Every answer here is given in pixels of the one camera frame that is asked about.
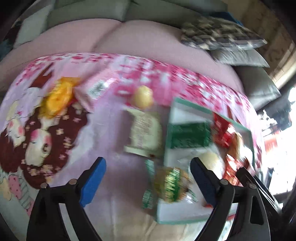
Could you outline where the red gold pastry packet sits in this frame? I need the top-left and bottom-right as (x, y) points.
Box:
(223, 154), (249, 186)

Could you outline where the clear white bun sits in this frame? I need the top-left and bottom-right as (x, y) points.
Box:
(198, 151), (225, 179)

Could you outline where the beige orange biscuit packet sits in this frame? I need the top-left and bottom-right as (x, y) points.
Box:
(227, 132), (244, 161)

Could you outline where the small green snack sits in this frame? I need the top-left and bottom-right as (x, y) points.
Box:
(142, 160), (197, 209)

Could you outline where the green stick snack packet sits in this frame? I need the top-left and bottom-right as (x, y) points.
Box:
(169, 122), (212, 149)

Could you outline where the red heart snack packet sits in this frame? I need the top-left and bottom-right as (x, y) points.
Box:
(212, 113), (235, 149)

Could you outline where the cream white snack packet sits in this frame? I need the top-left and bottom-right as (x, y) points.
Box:
(124, 108), (164, 158)

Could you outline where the yellow cake packet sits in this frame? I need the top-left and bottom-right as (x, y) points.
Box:
(39, 77), (80, 119)

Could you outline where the pink wafer packet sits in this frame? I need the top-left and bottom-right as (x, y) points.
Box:
(74, 68), (119, 113)

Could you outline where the yellow jelly cup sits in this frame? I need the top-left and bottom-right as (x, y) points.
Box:
(131, 85), (154, 109)

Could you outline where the teal white tray box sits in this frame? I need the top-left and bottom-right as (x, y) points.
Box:
(155, 97), (256, 225)

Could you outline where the orange red bucket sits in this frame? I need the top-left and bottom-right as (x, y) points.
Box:
(264, 138), (278, 153)

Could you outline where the black folding chair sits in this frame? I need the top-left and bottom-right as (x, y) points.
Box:
(265, 97), (292, 131)

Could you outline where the pink cartoon tablecloth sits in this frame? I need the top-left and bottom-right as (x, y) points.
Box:
(1, 53), (264, 240)

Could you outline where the grey sofa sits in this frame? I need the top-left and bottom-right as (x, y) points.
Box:
(14, 0), (282, 112)

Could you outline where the black white patterned pillow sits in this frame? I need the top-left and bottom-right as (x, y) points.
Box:
(181, 16), (267, 51)

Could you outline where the pink sofa seat cover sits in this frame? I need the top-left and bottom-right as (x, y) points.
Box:
(1, 19), (244, 93)

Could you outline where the blue cushion behind pillows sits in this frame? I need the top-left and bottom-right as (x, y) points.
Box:
(209, 11), (243, 26)

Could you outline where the light grey pillow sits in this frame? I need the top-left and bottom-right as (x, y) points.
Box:
(13, 4), (53, 49)

